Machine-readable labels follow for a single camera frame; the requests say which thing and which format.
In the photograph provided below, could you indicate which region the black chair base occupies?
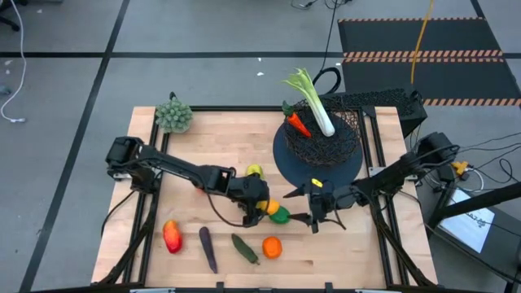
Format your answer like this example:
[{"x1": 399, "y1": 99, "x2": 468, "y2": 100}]
[{"x1": 0, "y1": 0, "x2": 29, "y2": 33}]

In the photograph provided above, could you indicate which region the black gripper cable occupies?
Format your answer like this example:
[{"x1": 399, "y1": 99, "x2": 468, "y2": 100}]
[{"x1": 205, "y1": 193, "x2": 249, "y2": 228}]

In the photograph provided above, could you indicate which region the black hazard-striped floor mat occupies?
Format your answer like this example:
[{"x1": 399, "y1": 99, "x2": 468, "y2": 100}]
[{"x1": 337, "y1": 16, "x2": 521, "y2": 107}]

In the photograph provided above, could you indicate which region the black perforated computer case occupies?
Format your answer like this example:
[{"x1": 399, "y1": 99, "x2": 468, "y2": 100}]
[{"x1": 321, "y1": 88, "x2": 428, "y2": 138}]

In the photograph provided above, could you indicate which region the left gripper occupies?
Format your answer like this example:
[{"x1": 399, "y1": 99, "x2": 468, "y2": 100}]
[{"x1": 231, "y1": 174, "x2": 274, "y2": 228}]

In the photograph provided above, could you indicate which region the dark woven wire basket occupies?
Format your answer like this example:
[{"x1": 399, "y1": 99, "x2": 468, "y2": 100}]
[{"x1": 282, "y1": 96, "x2": 362, "y2": 168}]

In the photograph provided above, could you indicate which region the purple eggplant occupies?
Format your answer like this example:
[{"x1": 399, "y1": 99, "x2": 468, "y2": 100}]
[{"x1": 198, "y1": 226, "x2": 219, "y2": 275}]

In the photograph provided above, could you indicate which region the yellow-orange fruit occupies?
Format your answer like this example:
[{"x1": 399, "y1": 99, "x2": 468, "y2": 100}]
[{"x1": 256, "y1": 198, "x2": 282, "y2": 216}]

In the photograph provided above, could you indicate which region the orange fruit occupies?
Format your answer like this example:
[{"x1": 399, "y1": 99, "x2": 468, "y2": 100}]
[{"x1": 261, "y1": 236, "x2": 283, "y2": 260}]

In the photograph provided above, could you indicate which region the black stand bar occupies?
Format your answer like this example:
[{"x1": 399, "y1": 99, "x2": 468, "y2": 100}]
[{"x1": 427, "y1": 181, "x2": 521, "y2": 229}]

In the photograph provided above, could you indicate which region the green lime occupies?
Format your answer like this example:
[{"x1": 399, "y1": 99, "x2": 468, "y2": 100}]
[{"x1": 268, "y1": 206, "x2": 292, "y2": 225}]

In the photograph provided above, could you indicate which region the red and yellow mango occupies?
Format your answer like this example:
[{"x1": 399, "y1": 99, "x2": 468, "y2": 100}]
[{"x1": 162, "y1": 220, "x2": 183, "y2": 255}]

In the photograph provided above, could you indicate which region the black floor cable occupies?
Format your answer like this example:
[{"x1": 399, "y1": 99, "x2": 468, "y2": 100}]
[{"x1": 312, "y1": 0, "x2": 343, "y2": 96}]

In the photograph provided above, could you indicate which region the yellow hanging cable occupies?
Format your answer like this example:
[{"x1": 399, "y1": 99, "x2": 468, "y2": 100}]
[{"x1": 409, "y1": 0, "x2": 436, "y2": 85}]

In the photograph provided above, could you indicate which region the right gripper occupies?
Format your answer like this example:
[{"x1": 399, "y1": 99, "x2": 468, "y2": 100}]
[{"x1": 283, "y1": 178, "x2": 347, "y2": 235}]

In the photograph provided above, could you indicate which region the yellow-green apple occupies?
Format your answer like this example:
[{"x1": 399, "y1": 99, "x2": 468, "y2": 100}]
[{"x1": 245, "y1": 164, "x2": 265, "y2": 180}]

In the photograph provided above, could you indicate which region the green celery stalk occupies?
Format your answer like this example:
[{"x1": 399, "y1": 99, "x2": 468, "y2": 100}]
[{"x1": 282, "y1": 68, "x2": 336, "y2": 138}]

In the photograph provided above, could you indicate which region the white floor cable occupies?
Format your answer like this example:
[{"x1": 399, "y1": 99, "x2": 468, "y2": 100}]
[{"x1": 0, "y1": 0, "x2": 28, "y2": 124}]

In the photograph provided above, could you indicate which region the green cucumber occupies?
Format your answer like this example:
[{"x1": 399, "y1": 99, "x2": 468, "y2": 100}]
[{"x1": 230, "y1": 233, "x2": 261, "y2": 266}]

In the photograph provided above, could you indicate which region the green grape bunch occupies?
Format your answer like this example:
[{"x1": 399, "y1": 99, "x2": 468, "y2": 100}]
[{"x1": 155, "y1": 92, "x2": 194, "y2": 134}]

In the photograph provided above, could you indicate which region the white sheet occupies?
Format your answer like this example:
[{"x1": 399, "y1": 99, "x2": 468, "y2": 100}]
[{"x1": 438, "y1": 187, "x2": 497, "y2": 254}]

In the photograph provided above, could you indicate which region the orange carrot with green top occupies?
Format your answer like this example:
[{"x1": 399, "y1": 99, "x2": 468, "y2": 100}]
[{"x1": 281, "y1": 100, "x2": 313, "y2": 139}]

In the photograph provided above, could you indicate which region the black power cable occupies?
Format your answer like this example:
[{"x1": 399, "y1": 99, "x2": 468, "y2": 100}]
[{"x1": 100, "y1": 189, "x2": 138, "y2": 238}]

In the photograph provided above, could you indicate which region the orange cable connector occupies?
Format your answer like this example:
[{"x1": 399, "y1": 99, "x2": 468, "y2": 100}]
[{"x1": 450, "y1": 160, "x2": 470, "y2": 177}]

